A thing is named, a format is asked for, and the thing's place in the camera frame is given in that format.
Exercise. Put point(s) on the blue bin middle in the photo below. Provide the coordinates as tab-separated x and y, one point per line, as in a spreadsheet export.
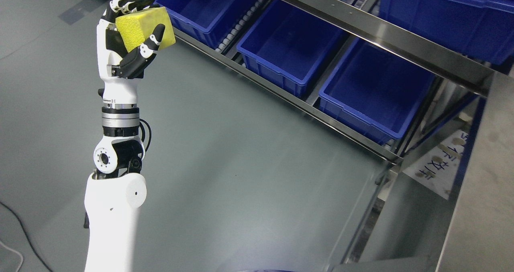
290	47

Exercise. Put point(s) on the yellow foam block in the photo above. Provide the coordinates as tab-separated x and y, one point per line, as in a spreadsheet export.
135	28

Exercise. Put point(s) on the white paper label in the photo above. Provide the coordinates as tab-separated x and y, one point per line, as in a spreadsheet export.
437	169

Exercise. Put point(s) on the stainless steel table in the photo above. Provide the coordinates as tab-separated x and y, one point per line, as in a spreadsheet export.
480	234

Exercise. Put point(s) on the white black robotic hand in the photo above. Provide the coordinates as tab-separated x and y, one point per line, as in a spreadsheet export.
121	70

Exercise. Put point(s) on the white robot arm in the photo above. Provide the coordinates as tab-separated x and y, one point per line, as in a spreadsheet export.
116	190

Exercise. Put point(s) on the blue plastic bin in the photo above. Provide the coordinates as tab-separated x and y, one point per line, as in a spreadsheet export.
208	21

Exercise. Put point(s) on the blue bin upper right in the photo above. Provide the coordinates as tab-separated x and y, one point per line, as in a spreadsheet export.
481	29

